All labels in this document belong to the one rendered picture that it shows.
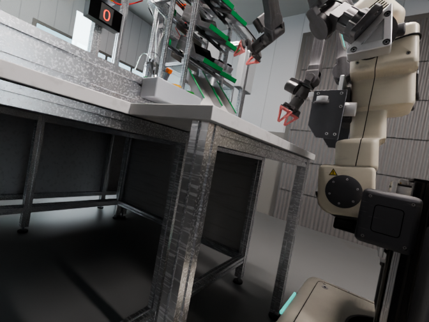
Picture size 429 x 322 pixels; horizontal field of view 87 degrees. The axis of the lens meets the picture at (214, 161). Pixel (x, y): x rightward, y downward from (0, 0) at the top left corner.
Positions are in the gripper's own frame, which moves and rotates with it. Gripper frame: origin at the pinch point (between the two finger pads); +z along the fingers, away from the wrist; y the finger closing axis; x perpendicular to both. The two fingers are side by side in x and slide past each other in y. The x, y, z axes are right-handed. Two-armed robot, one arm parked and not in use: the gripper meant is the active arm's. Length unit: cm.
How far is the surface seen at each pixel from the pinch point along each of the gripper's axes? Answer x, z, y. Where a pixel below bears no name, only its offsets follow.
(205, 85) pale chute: 8.5, 19.3, 8.7
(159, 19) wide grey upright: -114, 87, -3
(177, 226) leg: 85, -14, 52
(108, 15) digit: 6, 12, 62
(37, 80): 57, -9, 79
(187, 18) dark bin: -23.1, 13.2, 23.8
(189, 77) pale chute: 10.5, 17.8, 21.2
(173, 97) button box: 45, -4, 46
